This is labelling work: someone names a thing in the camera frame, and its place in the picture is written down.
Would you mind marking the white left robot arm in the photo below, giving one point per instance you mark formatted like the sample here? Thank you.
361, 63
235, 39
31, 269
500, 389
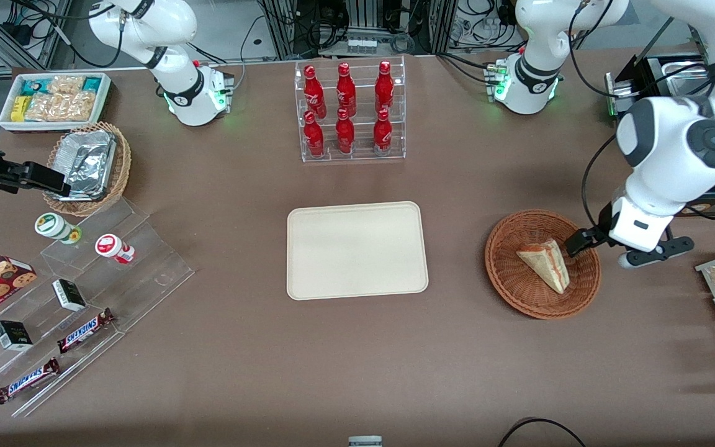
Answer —
661, 161

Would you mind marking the small yellow snack box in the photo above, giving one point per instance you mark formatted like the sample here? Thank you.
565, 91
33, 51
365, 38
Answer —
20, 108

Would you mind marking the triangular sandwich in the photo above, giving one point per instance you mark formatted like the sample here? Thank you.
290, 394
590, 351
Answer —
547, 264

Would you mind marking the small grey device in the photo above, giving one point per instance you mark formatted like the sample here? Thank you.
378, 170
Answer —
365, 442

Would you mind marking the large clear cracker bag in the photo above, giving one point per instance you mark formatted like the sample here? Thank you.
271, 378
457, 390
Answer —
62, 107

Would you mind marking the small black carton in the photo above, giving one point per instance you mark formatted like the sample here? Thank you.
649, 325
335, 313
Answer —
69, 295
13, 336

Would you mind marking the green lid yogurt cup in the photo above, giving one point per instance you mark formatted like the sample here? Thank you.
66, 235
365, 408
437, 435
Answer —
52, 225

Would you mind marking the light wicker basket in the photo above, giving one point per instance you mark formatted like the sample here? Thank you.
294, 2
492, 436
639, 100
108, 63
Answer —
123, 167

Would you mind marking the beige plastic tray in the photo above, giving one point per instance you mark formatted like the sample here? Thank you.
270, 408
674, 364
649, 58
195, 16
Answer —
357, 251

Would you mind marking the small clear cracker bag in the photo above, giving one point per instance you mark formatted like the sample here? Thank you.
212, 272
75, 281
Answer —
66, 84

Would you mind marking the aluminium frame rack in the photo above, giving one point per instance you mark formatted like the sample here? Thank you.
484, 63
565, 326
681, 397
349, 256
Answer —
283, 28

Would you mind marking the brown wicker basket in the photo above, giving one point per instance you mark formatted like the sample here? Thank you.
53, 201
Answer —
519, 279

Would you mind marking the snickers chocolate bar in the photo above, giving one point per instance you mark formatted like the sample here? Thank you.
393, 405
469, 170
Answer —
27, 380
86, 331

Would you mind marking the teal snack packet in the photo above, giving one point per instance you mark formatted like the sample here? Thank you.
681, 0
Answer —
92, 84
36, 85

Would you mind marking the white rectangular snack bin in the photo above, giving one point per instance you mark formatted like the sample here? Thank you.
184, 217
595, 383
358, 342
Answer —
7, 124

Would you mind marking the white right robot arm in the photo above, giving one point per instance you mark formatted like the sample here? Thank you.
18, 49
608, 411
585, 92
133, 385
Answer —
179, 93

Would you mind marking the aluminium foil container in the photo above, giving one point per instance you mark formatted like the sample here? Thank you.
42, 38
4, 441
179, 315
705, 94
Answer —
84, 162

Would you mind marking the black food warmer appliance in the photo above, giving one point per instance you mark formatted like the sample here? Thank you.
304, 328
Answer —
661, 71

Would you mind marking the clear acrylic stepped stand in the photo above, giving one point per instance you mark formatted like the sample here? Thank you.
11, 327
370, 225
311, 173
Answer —
146, 273

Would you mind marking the clear acrylic bottle rack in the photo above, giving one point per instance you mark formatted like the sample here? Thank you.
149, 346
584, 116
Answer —
360, 149

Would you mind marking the red lid yogurt cup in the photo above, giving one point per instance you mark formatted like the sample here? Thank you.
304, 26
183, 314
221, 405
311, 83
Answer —
109, 246

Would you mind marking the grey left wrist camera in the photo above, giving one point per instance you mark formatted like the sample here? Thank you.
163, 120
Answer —
658, 251

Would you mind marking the red cola bottle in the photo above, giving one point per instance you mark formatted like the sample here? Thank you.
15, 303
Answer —
314, 138
346, 92
345, 135
384, 90
382, 135
314, 93

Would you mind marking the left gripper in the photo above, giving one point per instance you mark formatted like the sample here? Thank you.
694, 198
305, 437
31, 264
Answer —
602, 223

